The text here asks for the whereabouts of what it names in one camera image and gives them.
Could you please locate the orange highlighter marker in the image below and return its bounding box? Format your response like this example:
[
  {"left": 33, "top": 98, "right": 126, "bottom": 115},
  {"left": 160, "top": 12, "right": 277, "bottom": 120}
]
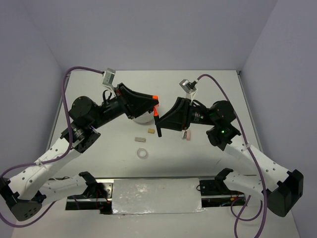
[{"left": 154, "top": 107, "right": 162, "bottom": 137}]

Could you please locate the white round divided container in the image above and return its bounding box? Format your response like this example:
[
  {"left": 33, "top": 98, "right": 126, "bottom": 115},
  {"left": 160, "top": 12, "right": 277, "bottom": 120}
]
[{"left": 133, "top": 112, "right": 154, "bottom": 124}]

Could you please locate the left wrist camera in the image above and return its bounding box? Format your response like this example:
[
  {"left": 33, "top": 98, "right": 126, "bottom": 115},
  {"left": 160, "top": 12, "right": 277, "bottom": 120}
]
[{"left": 102, "top": 68, "right": 116, "bottom": 90}]

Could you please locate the tan eraser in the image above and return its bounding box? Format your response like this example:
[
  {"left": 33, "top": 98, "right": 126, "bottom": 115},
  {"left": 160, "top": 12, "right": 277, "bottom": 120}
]
[{"left": 148, "top": 128, "right": 155, "bottom": 134}]

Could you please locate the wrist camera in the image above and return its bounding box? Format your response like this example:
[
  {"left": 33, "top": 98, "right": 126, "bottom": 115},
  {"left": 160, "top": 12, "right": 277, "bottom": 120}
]
[
  {"left": 102, "top": 68, "right": 116, "bottom": 90},
  {"left": 179, "top": 79, "right": 198, "bottom": 102}
]

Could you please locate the grey eraser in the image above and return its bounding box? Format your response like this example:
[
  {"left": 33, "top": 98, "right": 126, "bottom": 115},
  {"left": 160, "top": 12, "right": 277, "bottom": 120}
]
[{"left": 135, "top": 137, "right": 146, "bottom": 143}]

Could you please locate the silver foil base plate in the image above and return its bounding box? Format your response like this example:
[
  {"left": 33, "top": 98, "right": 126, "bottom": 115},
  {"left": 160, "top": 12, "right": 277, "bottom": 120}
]
[{"left": 112, "top": 178, "right": 204, "bottom": 215}]

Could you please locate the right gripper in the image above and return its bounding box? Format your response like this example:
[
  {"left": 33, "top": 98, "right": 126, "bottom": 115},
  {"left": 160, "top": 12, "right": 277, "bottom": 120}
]
[{"left": 155, "top": 97, "right": 217, "bottom": 131}]

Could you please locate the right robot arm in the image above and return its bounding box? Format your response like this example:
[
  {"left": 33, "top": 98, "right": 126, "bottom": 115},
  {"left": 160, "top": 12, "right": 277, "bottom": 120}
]
[{"left": 154, "top": 97, "right": 304, "bottom": 217}]

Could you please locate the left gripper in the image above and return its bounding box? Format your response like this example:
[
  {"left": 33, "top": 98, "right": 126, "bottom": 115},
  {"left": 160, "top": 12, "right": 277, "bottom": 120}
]
[{"left": 90, "top": 83, "right": 159, "bottom": 129}]

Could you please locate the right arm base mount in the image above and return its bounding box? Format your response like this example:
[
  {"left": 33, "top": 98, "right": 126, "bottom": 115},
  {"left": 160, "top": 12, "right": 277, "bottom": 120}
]
[{"left": 196, "top": 168, "right": 246, "bottom": 208}]

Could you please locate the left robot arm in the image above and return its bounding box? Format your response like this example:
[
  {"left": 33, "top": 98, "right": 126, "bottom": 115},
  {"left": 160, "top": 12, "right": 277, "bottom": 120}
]
[{"left": 0, "top": 83, "right": 159, "bottom": 222}]

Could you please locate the clear tape roll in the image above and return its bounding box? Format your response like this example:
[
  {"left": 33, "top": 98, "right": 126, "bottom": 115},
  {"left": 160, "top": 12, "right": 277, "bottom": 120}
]
[{"left": 137, "top": 148, "right": 148, "bottom": 159}]

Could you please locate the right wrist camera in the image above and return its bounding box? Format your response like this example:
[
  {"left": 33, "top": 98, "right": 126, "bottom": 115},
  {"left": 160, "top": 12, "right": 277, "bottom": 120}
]
[{"left": 179, "top": 79, "right": 198, "bottom": 102}]

